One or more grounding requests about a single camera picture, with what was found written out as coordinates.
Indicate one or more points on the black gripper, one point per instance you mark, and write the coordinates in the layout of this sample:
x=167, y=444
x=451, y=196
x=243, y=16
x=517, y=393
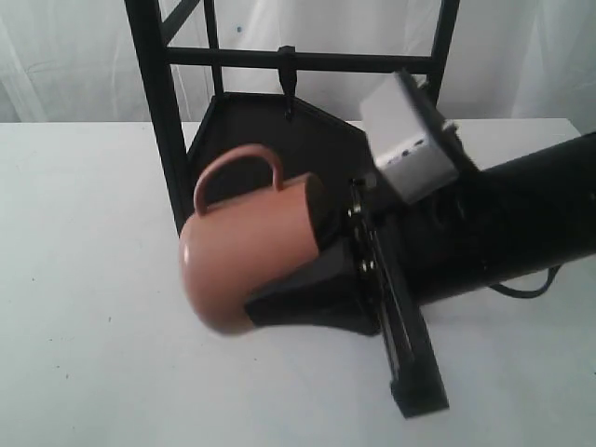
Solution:
x=331, y=292

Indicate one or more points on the pink ceramic mug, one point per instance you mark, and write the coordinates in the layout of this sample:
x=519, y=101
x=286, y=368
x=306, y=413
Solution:
x=232, y=248

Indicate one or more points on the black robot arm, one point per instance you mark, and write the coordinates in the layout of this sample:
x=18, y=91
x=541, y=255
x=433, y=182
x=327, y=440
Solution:
x=532, y=213

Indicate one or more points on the black metal shelf rack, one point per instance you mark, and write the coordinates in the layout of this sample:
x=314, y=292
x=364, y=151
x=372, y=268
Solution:
x=313, y=141

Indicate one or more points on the white background curtain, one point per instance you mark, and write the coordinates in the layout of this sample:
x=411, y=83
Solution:
x=75, y=60

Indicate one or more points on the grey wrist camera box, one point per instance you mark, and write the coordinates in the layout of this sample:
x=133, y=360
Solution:
x=403, y=130

